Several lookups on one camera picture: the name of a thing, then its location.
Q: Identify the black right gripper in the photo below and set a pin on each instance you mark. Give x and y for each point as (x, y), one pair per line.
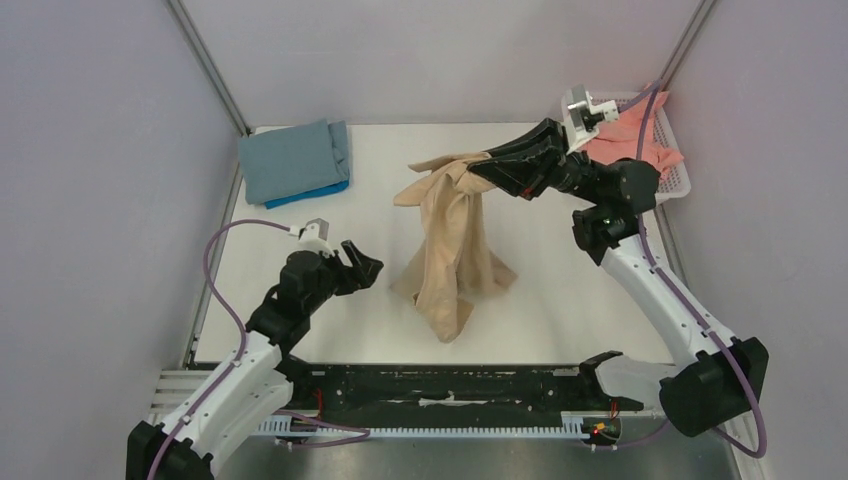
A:
(553, 162)

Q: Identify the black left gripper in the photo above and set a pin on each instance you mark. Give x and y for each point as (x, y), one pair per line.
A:
(350, 282)

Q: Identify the beige t shirt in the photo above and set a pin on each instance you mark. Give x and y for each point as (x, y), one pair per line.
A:
(454, 264)

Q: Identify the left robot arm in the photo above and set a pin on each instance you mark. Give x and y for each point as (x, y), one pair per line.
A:
(197, 439)

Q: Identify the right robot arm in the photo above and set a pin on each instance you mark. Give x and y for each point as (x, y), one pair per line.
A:
(715, 376)

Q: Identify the bright blue folded t shirt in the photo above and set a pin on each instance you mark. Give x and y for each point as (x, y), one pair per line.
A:
(311, 194)

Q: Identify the pink t shirt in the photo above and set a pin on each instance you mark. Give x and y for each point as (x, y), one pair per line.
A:
(622, 139)

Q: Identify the grey-blue folded t shirt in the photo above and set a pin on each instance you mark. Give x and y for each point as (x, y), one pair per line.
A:
(292, 160)

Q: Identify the white plastic laundry basket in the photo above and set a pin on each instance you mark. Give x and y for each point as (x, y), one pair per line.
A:
(640, 132)

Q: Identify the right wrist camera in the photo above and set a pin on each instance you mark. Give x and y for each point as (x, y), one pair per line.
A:
(581, 117)

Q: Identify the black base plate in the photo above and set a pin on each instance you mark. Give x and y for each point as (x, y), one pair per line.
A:
(444, 396)

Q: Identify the white cable duct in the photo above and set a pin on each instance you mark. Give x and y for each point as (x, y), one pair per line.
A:
(568, 428)

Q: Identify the aluminium frame rail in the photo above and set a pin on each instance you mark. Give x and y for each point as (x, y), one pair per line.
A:
(202, 55)

